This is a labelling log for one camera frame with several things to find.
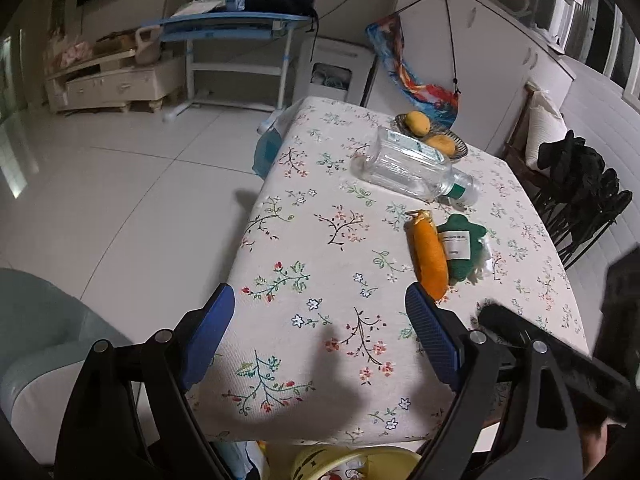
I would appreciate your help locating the person's right forearm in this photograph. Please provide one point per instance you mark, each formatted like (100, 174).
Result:
(594, 447)

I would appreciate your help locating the black jacket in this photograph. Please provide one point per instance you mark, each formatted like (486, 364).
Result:
(570, 155)

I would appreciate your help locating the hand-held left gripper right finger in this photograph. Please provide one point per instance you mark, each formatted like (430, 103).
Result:
(432, 337)

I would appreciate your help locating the floral white tablecloth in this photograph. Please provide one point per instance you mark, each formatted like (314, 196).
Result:
(320, 240)

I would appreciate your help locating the black folding chair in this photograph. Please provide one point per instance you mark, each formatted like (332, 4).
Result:
(565, 210)
(600, 225)

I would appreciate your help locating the green packet with white label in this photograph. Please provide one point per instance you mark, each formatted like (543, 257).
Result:
(460, 245)

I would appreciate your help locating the yellow plastic bin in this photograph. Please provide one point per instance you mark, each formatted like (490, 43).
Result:
(380, 460)

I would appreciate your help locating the clear plastic bottle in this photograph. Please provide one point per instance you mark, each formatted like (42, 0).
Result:
(400, 165)

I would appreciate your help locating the white cabinet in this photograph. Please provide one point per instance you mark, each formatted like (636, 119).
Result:
(480, 35)

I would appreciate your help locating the yellow mango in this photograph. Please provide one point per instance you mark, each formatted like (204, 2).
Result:
(417, 122)
(441, 145)

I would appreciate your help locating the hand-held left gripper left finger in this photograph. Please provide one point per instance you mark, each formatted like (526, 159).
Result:
(207, 340)

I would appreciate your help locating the pale green armchair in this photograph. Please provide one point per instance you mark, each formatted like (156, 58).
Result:
(40, 335)

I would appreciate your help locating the small blue box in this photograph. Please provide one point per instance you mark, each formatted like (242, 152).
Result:
(235, 2)

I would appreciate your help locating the blue study desk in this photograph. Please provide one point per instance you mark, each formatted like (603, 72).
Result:
(225, 22)

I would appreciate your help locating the cream television stand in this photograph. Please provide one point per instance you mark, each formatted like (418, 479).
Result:
(115, 85)

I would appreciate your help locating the orange sausage-shaped packet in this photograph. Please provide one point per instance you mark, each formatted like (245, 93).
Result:
(429, 260)

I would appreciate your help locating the white papers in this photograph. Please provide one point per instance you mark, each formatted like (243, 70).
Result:
(197, 8)

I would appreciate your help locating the white pillow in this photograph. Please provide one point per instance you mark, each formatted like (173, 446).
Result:
(542, 130)

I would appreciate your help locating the blue orange patchwork undercloth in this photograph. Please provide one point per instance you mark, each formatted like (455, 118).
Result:
(267, 147)

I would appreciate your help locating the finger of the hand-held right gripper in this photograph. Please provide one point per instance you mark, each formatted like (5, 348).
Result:
(585, 375)

